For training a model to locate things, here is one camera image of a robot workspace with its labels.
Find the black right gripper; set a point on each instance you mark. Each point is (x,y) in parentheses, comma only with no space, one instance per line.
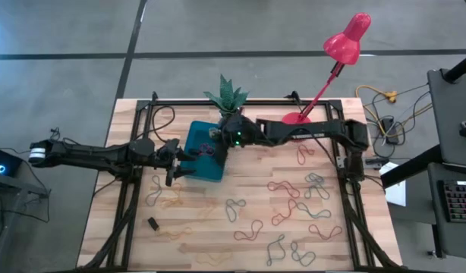
(240,130)

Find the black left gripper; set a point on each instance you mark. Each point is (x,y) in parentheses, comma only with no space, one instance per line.
(166,158)

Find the red rubber band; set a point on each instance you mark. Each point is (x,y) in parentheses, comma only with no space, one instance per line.
(212,151)
(268,186)
(274,220)
(303,151)
(324,238)
(240,239)

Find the teal plastic bin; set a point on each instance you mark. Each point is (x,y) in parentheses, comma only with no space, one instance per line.
(202,167)

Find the yellow rubber band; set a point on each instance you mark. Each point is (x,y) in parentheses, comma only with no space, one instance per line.
(168,204)
(202,219)
(210,262)
(176,237)

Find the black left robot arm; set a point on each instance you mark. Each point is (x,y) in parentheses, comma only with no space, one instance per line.
(92,155)

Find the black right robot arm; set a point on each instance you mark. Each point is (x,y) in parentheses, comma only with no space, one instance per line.
(312,130)

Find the black rubber band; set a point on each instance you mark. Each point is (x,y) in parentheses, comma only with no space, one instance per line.
(195,152)

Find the teal rubber band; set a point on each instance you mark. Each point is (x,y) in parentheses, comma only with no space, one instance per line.
(316,217)
(324,197)
(228,212)
(147,201)
(269,261)
(305,264)

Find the gray rubber band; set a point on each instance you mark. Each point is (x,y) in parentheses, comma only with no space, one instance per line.
(312,174)

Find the green snake plant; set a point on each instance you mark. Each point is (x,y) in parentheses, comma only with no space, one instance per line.
(227,96)

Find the small black block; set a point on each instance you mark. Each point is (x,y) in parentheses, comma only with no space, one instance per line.
(153,223)

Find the small gray box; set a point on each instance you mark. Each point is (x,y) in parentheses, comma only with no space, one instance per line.
(375,163)

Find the red desk lamp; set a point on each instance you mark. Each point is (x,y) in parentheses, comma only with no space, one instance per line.
(347,45)

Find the gray metal stand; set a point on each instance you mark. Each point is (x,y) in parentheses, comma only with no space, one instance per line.
(13,189)

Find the black power adapter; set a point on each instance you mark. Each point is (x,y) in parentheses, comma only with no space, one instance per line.
(389,129)

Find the black computer with blue light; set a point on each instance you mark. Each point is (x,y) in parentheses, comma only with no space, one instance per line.
(3,161)

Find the white paper sheet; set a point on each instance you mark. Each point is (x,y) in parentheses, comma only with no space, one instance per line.
(396,189)

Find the black desk beam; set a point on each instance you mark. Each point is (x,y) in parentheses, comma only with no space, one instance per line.
(411,168)

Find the dark gray desk top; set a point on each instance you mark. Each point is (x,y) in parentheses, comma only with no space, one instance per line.
(451,121)
(453,239)

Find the backlit computer keyboard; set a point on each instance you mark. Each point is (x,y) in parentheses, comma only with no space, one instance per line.
(460,201)

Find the black pole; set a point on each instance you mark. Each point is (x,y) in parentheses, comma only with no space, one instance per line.
(460,67)

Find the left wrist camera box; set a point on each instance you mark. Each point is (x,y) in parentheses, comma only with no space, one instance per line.
(173,143)

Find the gray metal bracket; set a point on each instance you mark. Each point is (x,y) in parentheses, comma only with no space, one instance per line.
(339,163)

